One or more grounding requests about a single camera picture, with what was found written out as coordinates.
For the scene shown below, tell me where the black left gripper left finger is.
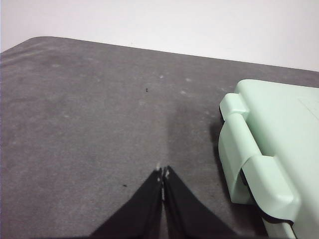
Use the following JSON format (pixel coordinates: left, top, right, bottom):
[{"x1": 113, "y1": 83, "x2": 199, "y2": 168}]
[{"x1": 89, "y1": 168, "x2": 163, "y2": 239}]

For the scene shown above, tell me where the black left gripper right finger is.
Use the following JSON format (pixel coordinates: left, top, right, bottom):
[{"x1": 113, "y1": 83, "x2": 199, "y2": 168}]
[{"x1": 163, "y1": 165, "x2": 240, "y2": 239}]

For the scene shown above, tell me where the mint green breakfast machine base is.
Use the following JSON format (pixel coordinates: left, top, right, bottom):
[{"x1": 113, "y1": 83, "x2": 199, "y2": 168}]
[{"x1": 217, "y1": 117, "x2": 300, "y2": 239}]

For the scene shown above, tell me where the mint green griddle lid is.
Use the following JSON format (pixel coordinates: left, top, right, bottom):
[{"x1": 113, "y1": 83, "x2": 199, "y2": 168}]
[{"x1": 218, "y1": 79, "x2": 319, "y2": 239}]

